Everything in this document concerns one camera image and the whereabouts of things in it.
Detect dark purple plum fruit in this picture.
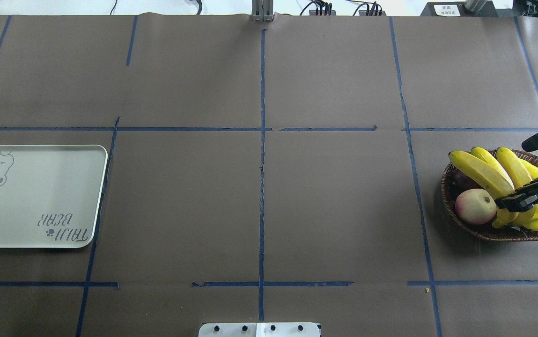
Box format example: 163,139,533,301
452,170,481,191

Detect yellow banana moved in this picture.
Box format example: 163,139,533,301
496,147,532,190
448,151,515,199

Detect yellow banana basket middle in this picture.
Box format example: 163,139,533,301
512,158,538,231

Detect white bear serving tray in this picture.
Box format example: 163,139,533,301
0,145,108,248

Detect yellow banana in basket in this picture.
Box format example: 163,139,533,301
470,147,514,186

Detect black box with label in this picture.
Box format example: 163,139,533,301
420,0,515,18

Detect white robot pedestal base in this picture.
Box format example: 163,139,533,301
198,322,322,337

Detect aluminium frame post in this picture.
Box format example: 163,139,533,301
251,0,274,22

